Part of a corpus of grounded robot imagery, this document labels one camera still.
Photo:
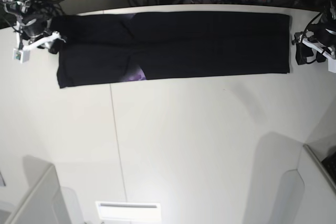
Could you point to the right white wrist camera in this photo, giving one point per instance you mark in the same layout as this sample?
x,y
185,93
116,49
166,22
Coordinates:
x,y
21,55

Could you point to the white table slot plate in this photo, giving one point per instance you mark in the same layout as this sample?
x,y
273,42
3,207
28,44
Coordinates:
x,y
129,211

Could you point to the black T-shirt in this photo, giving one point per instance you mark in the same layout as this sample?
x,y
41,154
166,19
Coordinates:
x,y
111,48

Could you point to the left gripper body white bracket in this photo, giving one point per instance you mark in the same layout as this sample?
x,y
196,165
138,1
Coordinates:
x,y
319,37

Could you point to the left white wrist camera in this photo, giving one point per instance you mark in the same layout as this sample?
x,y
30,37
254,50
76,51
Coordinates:
x,y
332,65

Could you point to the grey monitor left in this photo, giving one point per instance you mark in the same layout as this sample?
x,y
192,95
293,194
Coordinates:
x,y
45,200

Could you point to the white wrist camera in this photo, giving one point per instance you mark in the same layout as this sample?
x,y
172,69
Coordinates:
x,y
332,65
21,55

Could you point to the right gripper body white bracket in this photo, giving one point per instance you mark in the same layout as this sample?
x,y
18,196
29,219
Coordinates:
x,y
36,34

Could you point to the black keyboard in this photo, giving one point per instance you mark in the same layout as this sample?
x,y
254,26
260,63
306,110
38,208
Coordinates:
x,y
329,165

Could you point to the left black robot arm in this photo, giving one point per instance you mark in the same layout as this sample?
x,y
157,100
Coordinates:
x,y
326,16

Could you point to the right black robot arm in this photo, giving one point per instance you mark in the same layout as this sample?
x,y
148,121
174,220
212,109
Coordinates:
x,y
27,10

